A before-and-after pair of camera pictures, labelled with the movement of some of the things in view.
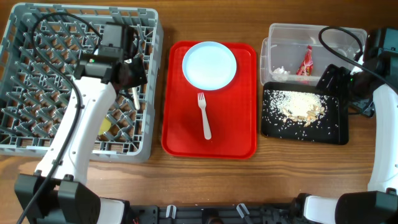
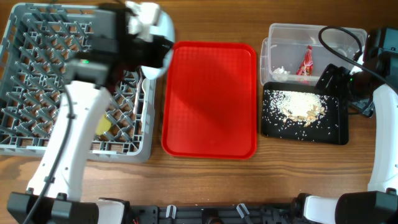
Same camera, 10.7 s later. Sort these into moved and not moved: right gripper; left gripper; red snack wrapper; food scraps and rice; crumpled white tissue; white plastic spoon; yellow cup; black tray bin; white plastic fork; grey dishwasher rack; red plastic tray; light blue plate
Moved: white plastic fork; left gripper; light blue plate; white plastic spoon
Not moved: crumpled white tissue; black tray bin; red snack wrapper; right gripper; grey dishwasher rack; red plastic tray; yellow cup; food scraps and rice
